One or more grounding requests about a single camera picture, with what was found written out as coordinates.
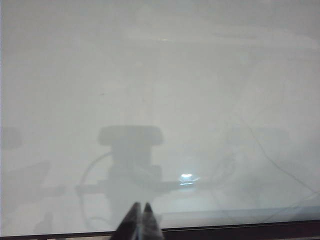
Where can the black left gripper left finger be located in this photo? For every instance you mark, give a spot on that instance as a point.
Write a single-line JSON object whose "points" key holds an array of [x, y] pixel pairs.
{"points": [[130, 230]]}

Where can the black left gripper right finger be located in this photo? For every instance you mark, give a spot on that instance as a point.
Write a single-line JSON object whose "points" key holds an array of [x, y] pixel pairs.
{"points": [[151, 230]]}

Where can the white glass whiteboard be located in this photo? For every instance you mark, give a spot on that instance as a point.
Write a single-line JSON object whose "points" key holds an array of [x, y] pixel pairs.
{"points": [[160, 87]]}

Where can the black whiteboard stand frame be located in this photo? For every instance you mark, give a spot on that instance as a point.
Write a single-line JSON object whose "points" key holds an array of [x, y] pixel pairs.
{"points": [[225, 233]]}

